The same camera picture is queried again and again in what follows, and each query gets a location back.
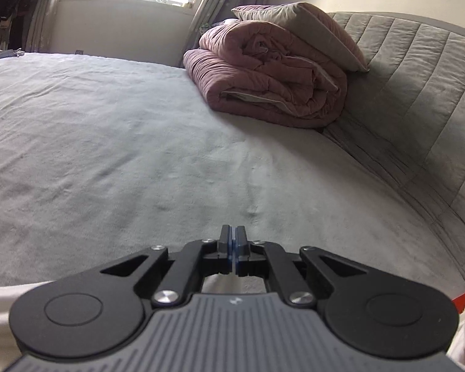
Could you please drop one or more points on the orange striped cloth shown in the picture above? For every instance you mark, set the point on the orange striped cloth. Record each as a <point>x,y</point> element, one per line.
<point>463,296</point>

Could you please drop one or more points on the bed with grey sheet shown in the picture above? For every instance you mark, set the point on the bed with grey sheet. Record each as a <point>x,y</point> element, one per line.
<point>139,162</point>

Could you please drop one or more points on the grey padded headboard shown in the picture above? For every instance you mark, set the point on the grey padded headboard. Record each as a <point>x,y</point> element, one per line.
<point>422,104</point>

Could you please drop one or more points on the dark flat object on bed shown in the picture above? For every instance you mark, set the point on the dark flat object on bed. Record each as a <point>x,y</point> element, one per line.
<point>7,53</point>

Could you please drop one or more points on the grey pink pillow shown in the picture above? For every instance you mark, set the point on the grey pink pillow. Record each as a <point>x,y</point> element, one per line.
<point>325,31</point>

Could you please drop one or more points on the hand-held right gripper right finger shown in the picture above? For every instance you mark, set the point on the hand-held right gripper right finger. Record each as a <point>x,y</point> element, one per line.
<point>238,248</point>

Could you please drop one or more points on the pink folded quilt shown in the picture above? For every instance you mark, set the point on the pink folded quilt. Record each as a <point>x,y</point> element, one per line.
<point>263,73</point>

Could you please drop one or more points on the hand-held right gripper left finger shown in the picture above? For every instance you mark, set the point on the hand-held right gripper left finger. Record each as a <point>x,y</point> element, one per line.
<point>228,248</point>

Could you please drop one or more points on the white t-shirt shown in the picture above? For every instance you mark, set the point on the white t-shirt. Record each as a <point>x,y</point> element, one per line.
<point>0,317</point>

